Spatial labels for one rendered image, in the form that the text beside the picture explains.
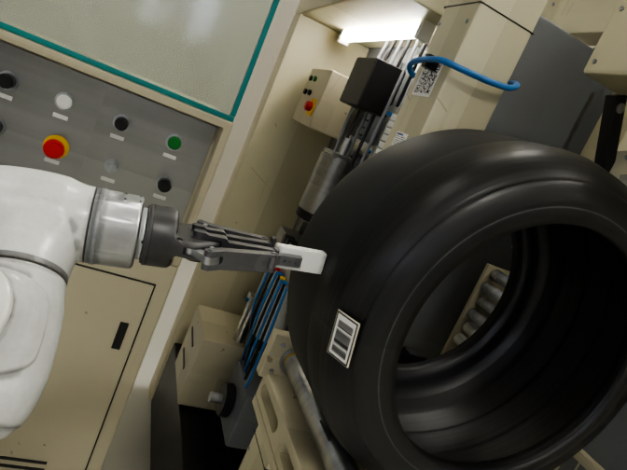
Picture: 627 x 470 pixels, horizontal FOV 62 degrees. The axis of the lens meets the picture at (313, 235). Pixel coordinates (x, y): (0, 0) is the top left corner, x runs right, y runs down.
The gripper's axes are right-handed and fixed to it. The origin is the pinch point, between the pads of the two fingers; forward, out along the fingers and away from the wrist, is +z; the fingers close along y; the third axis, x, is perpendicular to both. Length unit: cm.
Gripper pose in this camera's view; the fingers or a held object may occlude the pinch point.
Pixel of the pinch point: (299, 258)
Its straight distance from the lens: 69.7
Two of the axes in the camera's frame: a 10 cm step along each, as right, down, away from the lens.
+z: 9.2, 1.7, 3.4
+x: -2.6, 9.3, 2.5
